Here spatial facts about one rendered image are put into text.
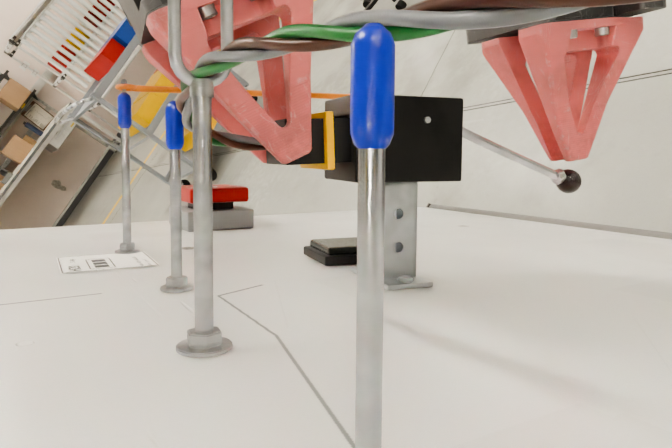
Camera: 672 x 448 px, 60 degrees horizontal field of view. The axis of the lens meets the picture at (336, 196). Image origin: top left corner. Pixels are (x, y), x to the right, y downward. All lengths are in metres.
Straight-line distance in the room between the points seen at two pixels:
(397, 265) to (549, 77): 0.13
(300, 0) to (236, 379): 0.15
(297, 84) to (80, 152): 8.22
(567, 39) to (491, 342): 0.17
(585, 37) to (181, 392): 0.27
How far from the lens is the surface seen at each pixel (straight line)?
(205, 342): 0.19
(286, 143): 0.25
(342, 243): 0.34
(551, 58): 0.32
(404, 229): 0.29
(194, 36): 0.23
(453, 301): 0.26
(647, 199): 1.71
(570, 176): 0.35
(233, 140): 0.26
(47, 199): 8.36
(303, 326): 0.22
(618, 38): 0.35
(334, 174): 0.28
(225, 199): 0.48
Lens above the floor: 1.27
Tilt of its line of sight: 28 degrees down
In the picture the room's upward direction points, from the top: 52 degrees counter-clockwise
